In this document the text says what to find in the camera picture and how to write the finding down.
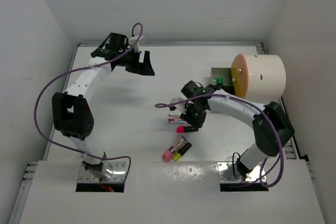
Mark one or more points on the white pen orange band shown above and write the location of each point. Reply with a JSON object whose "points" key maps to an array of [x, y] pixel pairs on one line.
{"points": [[176, 116]]}

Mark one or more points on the metal mounting plate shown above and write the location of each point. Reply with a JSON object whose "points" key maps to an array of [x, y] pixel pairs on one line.
{"points": [[106, 172], [226, 174]]}

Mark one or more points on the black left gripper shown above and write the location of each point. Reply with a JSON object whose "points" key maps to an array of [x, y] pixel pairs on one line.
{"points": [[142, 68]]}

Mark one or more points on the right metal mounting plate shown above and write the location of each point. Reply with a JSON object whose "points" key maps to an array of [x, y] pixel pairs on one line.
{"points": [[226, 174]]}

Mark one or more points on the pink capped clip tube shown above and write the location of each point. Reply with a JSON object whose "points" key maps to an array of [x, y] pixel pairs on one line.
{"points": [[176, 146]]}

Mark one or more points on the pink black highlighter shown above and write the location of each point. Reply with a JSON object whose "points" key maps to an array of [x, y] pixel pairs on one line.
{"points": [[186, 129]]}

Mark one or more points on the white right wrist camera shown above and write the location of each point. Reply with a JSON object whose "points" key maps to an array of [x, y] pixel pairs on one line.
{"points": [[178, 104]]}

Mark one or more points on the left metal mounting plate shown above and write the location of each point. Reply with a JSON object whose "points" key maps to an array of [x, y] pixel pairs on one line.
{"points": [[106, 172]]}

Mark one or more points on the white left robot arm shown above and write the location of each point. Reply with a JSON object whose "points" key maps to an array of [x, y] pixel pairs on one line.
{"points": [[71, 112]]}

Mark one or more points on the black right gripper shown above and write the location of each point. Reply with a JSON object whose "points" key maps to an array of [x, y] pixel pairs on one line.
{"points": [[197, 123]]}

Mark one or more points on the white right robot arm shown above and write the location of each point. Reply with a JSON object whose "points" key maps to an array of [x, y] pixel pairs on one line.
{"points": [[270, 124]]}

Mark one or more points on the yellow drawer with gold knob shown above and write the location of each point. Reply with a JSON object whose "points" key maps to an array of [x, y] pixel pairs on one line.
{"points": [[239, 72]]}

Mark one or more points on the white pen magenta cap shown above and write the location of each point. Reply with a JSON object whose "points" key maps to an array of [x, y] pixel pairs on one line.
{"points": [[176, 121]]}

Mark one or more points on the green black highlighter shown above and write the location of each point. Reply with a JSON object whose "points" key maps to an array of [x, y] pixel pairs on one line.
{"points": [[219, 82]]}

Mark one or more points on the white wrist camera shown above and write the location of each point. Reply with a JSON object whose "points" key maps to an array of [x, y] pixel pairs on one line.
{"points": [[136, 41], [178, 104]]}

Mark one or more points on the white cylindrical drawer organizer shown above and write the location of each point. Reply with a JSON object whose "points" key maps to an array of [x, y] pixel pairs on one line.
{"points": [[266, 78]]}

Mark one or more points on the green drawer with gold knob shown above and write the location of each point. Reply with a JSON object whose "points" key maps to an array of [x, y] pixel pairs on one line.
{"points": [[224, 74]]}

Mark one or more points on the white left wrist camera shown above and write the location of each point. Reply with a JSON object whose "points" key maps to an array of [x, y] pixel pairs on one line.
{"points": [[136, 41]]}

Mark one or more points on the yellow black highlighter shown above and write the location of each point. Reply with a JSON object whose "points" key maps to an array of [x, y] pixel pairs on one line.
{"points": [[181, 151]]}

